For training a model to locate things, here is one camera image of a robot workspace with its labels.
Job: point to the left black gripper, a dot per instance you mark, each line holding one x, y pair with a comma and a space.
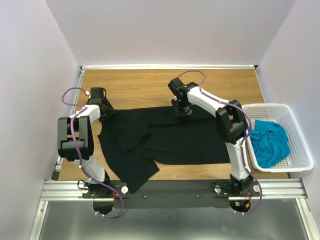
111, 111

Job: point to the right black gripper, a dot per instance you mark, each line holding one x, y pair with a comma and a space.
185, 113

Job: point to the black t shirt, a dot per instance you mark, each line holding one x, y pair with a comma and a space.
133, 141

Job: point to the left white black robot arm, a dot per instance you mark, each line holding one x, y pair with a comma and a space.
75, 141

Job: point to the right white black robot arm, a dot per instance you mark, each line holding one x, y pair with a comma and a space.
231, 126

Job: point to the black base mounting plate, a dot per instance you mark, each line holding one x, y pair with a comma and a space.
224, 198

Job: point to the blue t shirt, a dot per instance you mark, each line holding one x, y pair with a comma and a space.
269, 142

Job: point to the white plastic basket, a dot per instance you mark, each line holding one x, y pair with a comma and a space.
300, 159

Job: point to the aluminium back rail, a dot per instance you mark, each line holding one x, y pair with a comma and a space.
167, 67

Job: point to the aluminium front rail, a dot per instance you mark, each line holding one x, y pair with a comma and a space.
291, 188

